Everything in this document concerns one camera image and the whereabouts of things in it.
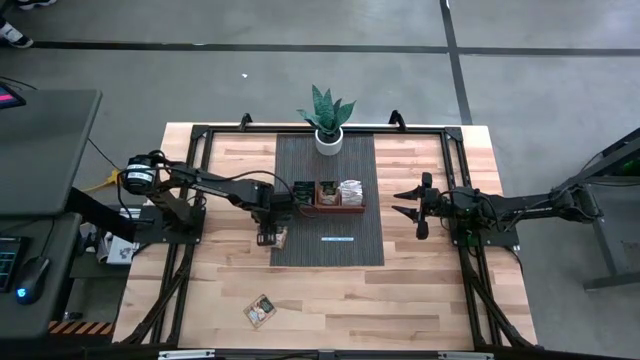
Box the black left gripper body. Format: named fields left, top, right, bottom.
left=248, top=183, right=301, bottom=229

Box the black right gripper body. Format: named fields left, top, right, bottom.
left=416, top=171, right=454, bottom=241

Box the dark purple Ahmad tea packet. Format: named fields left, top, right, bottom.
left=293, top=180, right=317, bottom=207

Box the grey woven placemat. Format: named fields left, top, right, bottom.
left=269, top=132, right=385, bottom=268

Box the wooden three-compartment box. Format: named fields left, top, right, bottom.
left=288, top=179, right=366, bottom=215

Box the green plant in white pot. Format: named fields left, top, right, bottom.
left=297, top=83, right=357, bottom=157

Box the white box under table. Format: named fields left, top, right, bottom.
left=79, top=223, right=142, bottom=266

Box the yellow power plug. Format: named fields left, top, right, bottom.
left=82, top=168, right=125, bottom=194

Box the grey metal stand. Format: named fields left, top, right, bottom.
left=549, top=127, right=640, bottom=291

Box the dark grey low desk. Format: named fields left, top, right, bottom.
left=0, top=215, right=82, bottom=341

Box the orange black hazard tape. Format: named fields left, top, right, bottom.
left=48, top=320, right=116, bottom=336

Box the grey side desk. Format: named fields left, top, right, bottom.
left=0, top=88, right=104, bottom=217

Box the black computer mouse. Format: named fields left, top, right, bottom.
left=13, top=255, right=51, bottom=306

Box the backlit black keyboard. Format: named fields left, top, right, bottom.
left=0, top=235, right=29, bottom=295

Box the tablet screen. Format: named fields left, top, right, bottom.
left=0, top=82, right=27, bottom=110

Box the person's shoe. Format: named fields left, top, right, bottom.
left=0, top=19, right=35, bottom=49
left=14, top=0, right=59, bottom=11

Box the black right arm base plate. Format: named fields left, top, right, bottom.
left=452, top=227, right=522, bottom=250

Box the black metal table frame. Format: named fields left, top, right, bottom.
left=119, top=123, right=539, bottom=349

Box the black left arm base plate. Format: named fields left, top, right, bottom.
left=133, top=204, right=207, bottom=245

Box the silver table bracket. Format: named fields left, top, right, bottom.
left=438, top=351, right=495, bottom=360
left=158, top=349, right=216, bottom=360

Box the black floor cable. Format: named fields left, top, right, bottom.
left=87, top=137, right=124, bottom=174

